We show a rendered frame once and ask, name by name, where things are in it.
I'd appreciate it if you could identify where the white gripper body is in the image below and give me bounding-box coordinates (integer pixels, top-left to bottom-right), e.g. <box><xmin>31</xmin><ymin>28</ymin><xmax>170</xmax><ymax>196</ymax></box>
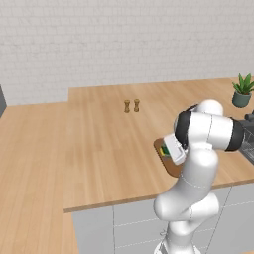
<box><xmin>163</xmin><ymin>132</ymin><xmax>189</xmax><ymax>166</ymax></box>

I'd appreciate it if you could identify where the yellow and green sponge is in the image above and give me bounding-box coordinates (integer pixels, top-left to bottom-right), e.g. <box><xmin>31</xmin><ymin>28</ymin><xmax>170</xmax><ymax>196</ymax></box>
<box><xmin>160</xmin><ymin>144</ymin><xmax>171</xmax><ymax>157</ymax></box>

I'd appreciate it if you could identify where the brown wooden cutting board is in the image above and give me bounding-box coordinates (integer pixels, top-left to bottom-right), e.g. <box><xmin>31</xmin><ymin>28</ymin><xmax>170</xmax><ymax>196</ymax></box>
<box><xmin>153</xmin><ymin>137</ymin><xmax>185</xmax><ymax>179</ymax></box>

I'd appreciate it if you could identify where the grey drawer front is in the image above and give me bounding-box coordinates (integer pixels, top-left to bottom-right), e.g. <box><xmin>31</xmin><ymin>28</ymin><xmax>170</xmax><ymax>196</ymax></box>
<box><xmin>113</xmin><ymin>219</ymin><xmax>171</xmax><ymax>250</ymax></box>
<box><xmin>112</xmin><ymin>198</ymin><xmax>161</xmax><ymax>228</ymax></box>
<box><xmin>203</xmin><ymin>200</ymin><xmax>254</xmax><ymax>254</ymax></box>
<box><xmin>114</xmin><ymin>238</ymin><xmax>163</xmax><ymax>254</ymax></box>
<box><xmin>216</xmin><ymin>183</ymin><xmax>254</xmax><ymax>208</ymax></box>

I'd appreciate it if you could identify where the dark tap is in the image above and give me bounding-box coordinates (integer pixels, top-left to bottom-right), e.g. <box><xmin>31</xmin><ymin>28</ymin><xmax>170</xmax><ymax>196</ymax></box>
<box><xmin>243</xmin><ymin>109</ymin><xmax>254</xmax><ymax>122</ymax></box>

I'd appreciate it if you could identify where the green plant in grey pot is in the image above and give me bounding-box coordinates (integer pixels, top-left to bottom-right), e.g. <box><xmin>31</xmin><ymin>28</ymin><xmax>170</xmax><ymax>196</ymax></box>
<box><xmin>231</xmin><ymin>72</ymin><xmax>254</xmax><ymax>109</ymax></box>

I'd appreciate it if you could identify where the grey cupboard door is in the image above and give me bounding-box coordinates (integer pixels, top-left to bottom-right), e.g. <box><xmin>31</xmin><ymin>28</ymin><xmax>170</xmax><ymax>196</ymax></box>
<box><xmin>71</xmin><ymin>204</ymin><xmax>116</xmax><ymax>254</ymax></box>

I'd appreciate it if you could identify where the dark grey appliance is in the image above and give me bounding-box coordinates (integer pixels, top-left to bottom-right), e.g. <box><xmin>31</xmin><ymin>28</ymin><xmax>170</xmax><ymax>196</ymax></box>
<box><xmin>0</xmin><ymin>84</ymin><xmax>8</xmax><ymax>117</ymax></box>

